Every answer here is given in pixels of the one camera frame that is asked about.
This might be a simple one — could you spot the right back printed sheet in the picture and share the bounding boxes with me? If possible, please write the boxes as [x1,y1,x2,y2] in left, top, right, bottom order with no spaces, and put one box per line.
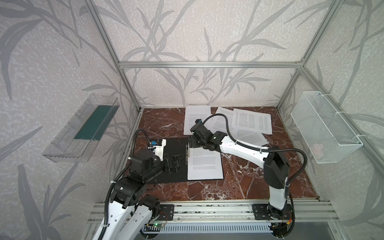
[232,109,273,135]

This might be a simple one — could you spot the beige black ring binder folder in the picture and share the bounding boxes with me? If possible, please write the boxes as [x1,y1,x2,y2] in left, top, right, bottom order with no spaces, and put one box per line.
[150,138,224,184]

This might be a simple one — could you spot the clear acrylic wall tray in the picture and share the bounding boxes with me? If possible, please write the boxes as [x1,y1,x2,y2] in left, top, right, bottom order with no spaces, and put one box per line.
[43,94,120,163]

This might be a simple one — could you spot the printed paper sheet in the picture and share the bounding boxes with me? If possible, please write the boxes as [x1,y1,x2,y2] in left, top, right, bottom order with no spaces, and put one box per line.
[187,148,224,181]
[208,107,235,135]

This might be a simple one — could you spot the white wire mesh basket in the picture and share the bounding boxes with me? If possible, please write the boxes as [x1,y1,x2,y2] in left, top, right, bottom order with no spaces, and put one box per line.
[291,91,364,164]

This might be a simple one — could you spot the left black corrugated cable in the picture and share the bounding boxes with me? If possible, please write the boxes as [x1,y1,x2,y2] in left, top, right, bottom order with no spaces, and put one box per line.
[97,128,151,240]

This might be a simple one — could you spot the aluminium cage frame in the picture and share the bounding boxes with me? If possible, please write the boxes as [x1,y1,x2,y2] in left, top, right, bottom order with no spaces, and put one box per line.
[83,0,384,205]

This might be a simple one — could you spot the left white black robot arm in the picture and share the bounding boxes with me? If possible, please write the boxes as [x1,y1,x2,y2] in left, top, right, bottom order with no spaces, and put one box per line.
[93,147,188,240]

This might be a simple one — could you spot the aluminium front rail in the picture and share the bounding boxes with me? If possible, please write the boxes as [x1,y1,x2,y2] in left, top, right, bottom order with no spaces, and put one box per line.
[86,200,340,224]

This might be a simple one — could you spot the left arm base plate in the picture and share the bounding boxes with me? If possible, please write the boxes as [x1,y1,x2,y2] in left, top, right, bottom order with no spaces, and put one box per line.
[156,204,175,221]

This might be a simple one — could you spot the hidden printed sheet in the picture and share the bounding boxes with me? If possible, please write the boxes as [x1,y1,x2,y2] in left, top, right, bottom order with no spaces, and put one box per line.
[233,130,269,146]

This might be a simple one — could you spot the centre back printed sheet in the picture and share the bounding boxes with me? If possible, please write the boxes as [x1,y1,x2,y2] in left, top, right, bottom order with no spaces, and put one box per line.
[184,105,211,136]

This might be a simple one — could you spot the green circuit board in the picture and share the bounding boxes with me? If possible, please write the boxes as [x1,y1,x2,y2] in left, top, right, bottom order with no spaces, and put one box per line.
[145,222,166,232]

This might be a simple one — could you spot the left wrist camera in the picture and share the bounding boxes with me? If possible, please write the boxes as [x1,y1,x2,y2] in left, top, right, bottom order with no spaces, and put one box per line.
[149,139,167,162]

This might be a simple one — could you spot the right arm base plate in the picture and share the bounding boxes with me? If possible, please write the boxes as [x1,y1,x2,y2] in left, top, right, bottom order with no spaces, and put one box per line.
[252,204,293,221]

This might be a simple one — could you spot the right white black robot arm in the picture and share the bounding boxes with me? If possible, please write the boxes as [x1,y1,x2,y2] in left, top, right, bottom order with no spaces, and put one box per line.
[190,114,308,219]

